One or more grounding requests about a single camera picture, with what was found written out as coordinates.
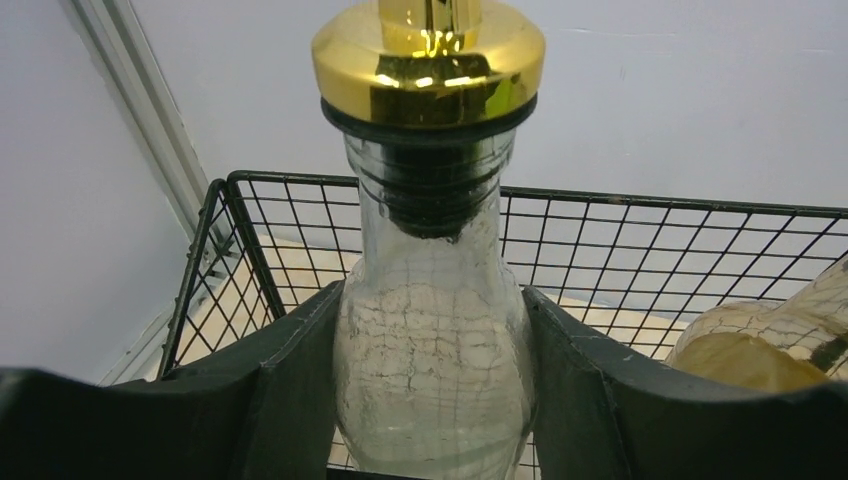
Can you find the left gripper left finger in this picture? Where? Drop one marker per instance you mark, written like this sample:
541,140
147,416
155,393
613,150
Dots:
261,408

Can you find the black wire rack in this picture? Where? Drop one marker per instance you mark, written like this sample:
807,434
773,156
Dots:
636,268

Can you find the brown sauce bottle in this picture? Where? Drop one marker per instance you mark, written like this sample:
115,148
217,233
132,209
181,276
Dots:
772,346

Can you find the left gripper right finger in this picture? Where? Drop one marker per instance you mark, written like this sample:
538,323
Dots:
606,411

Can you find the clear gold-spout oil bottle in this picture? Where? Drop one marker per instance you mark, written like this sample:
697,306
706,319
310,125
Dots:
433,359

